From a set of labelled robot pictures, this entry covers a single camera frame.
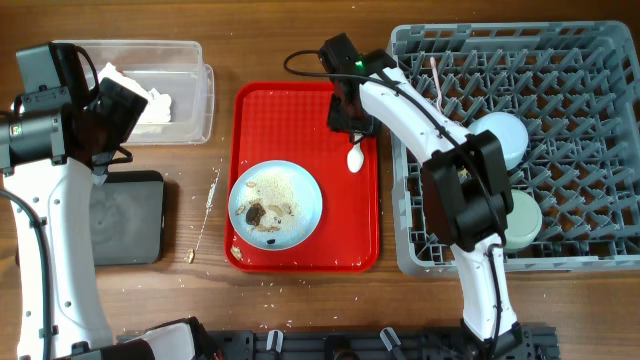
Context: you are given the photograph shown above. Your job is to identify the white plastic spoon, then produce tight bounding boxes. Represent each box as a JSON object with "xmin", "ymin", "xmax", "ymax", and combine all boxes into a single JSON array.
[{"xmin": 347, "ymin": 133, "xmax": 364, "ymax": 173}]

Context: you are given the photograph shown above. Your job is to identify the white napkin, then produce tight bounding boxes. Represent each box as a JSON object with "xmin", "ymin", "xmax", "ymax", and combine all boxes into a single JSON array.
[{"xmin": 98, "ymin": 62, "xmax": 172, "ymax": 124}]

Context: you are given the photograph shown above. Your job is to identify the light blue bowl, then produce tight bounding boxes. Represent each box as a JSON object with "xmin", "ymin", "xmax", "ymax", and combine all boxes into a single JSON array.
[{"xmin": 468, "ymin": 112, "xmax": 529, "ymax": 170}]

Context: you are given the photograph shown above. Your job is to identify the mint green bowl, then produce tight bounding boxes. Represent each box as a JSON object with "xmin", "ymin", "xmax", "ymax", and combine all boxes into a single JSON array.
[{"xmin": 504, "ymin": 189, "xmax": 542, "ymax": 252}]

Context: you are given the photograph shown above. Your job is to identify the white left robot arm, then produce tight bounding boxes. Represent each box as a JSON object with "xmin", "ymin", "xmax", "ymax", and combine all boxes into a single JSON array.
[{"xmin": 1, "ymin": 42, "xmax": 208, "ymax": 359}]

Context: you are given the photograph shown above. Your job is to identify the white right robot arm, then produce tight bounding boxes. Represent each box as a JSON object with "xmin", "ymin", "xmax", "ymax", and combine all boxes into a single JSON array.
[{"xmin": 318, "ymin": 34, "xmax": 523, "ymax": 354}]

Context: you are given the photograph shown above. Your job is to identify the black waste tray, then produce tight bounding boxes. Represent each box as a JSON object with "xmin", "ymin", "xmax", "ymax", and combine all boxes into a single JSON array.
[{"xmin": 89, "ymin": 170, "xmax": 165, "ymax": 266}]

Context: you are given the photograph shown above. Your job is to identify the clear plastic waste bin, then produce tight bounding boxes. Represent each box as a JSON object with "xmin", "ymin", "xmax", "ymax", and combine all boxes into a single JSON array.
[{"xmin": 73, "ymin": 40, "xmax": 214, "ymax": 145}]

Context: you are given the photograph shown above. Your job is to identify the grey dishwasher rack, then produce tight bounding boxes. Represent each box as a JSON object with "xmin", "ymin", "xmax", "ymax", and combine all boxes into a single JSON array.
[{"xmin": 387, "ymin": 21, "xmax": 639, "ymax": 272}]

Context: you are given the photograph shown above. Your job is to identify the red serving tray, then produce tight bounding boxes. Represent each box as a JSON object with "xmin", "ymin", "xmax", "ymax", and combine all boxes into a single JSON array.
[{"xmin": 224, "ymin": 82, "xmax": 381, "ymax": 273}]

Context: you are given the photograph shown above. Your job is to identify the light blue dirty plate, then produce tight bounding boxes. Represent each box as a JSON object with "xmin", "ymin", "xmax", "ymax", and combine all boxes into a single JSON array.
[{"xmin": 228, "ymin": 160, "xmax": 324, "ymax": 251}]

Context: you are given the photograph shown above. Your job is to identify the food scrap on table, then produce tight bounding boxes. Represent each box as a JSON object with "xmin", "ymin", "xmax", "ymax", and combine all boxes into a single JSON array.
[{"xmin": 185, "ymin": 248, "xmax": 195, "ymax": 264}]

